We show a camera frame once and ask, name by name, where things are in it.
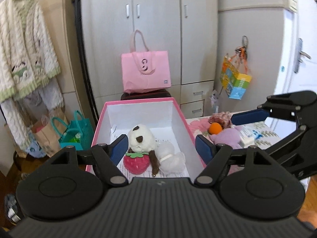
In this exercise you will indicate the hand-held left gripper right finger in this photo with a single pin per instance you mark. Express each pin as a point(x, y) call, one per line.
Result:
point(204, 146)

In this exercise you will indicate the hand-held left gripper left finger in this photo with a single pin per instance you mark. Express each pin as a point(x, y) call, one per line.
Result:
point(120, 147)

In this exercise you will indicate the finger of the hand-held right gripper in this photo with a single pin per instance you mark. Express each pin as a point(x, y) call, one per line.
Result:
point(250, 117)
point(304, 151)

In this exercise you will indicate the orange makeup sponge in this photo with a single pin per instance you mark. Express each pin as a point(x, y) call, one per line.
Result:
point(214, 128)

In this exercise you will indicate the pink floral scrunchie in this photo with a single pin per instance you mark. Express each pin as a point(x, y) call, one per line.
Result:
point(221, 119)

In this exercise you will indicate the pink cardboard box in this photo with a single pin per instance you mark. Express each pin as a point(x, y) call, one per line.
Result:
point(148, 114)

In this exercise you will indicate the white blue tissue pack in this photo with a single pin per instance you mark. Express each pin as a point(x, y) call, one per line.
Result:
point(250, 136)

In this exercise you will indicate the red strawberry plush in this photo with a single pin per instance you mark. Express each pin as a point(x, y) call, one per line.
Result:
point(136, 163)

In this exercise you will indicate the white plush bear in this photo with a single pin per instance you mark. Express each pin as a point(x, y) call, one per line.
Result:
point(141, 138)

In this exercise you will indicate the purple plush toy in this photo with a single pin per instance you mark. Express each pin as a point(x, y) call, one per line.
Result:
point(227, 137)

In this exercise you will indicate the floral bed sheet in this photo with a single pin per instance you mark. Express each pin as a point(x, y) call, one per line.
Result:
point(270, 133)

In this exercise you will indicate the clear plastic bag item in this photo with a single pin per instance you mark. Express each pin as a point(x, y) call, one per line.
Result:
point(172, 158)

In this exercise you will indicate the colourful paper gift bag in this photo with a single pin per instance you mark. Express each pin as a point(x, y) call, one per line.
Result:
point(235, 81)

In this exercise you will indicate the teal plastic handbag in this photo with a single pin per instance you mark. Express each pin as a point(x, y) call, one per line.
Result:
point(74, 136)

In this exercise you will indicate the black suitcase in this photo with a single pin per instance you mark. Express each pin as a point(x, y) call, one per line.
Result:
point(148, 95)

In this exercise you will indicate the brown paper bag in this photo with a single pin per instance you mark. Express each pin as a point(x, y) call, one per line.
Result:
point(44, 138)

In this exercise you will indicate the pink tote bag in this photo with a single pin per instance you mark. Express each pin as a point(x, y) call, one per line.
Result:
point(146, 74)

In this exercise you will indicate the black metal pole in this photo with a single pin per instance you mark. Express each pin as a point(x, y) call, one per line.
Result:
point(81, 54)

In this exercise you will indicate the white door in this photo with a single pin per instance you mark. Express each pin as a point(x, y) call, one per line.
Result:
point(297, 17)

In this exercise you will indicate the grey wardrobe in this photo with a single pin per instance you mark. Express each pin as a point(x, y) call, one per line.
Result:
point(158, 42)

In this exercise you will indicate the white green knit cardigan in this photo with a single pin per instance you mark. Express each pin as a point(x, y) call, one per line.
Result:
point(24, 42)

